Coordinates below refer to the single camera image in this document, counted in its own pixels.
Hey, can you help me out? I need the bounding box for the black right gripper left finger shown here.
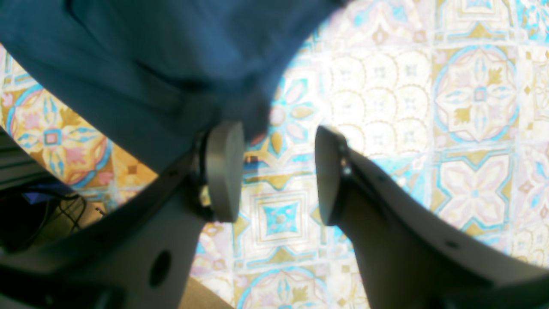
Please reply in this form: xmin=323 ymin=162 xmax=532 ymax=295
xmin=1 ymin=122 xmax=245 ymax=309

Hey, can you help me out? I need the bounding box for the patterned tablecloth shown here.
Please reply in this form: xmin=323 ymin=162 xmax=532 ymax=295
xmin=1 ymin=0 xmax=548 ymax=309

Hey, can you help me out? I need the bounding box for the dark blue t-shirt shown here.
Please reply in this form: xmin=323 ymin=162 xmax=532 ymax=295
xmin=0 ymin=0 xmax=346 ymax=173

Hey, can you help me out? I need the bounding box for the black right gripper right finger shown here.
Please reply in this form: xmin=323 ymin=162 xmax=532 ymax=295
xmin=314 ymin=126 xmax=549 ymax=309

